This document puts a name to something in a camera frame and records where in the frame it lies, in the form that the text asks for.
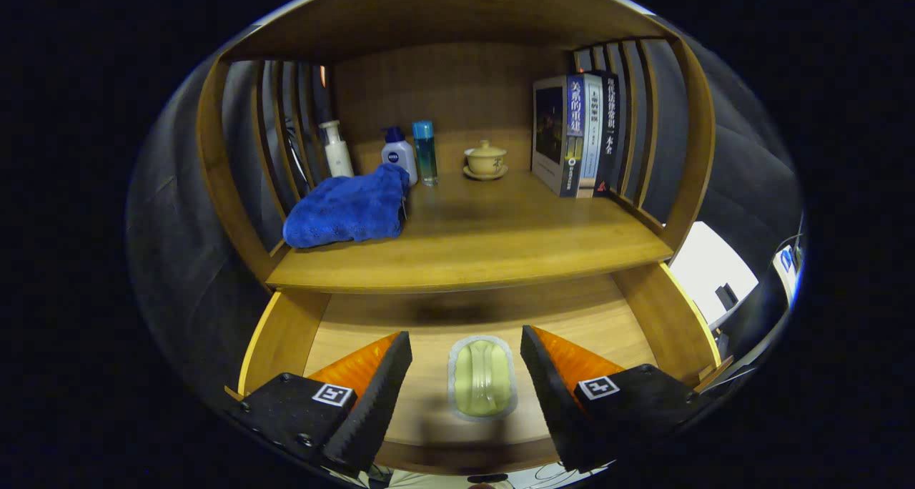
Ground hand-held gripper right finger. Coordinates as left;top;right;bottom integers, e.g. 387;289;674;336
520;325;716;473

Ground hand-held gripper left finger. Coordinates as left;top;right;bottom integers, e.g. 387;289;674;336
227;331;414;478

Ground green scrub brush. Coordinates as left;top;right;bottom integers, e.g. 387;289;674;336
447;335;518;422

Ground wooden drawer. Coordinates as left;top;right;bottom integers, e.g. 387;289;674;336
225;262;733;475

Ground wooden countertop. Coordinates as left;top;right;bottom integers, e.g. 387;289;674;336
266;169;674;295

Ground white drawer unit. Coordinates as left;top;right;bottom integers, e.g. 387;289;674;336
670;221;760;330

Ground wooden cabinet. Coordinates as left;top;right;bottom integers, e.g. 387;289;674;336
197;0;716;295

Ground blue towel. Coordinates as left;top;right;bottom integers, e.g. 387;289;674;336
283;163;411;250

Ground white bottle with blue cap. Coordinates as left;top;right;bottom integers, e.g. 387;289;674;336
381;127;418;187

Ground beige lidded teacup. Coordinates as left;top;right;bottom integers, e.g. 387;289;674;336
463;140;509;182

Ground teal blue bottle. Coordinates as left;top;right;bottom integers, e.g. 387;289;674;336
412;121;439;187

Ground white pump bottle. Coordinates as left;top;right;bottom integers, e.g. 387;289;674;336
319;120;355;179

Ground white spine book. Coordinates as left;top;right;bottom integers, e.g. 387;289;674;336
576;73;605;199

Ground blue spine book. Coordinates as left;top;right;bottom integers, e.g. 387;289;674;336
531;74;587;199

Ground black spine book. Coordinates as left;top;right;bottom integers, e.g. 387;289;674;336
593;70;621;197

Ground black floor cables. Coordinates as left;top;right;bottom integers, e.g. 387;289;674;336
533;460;608;486

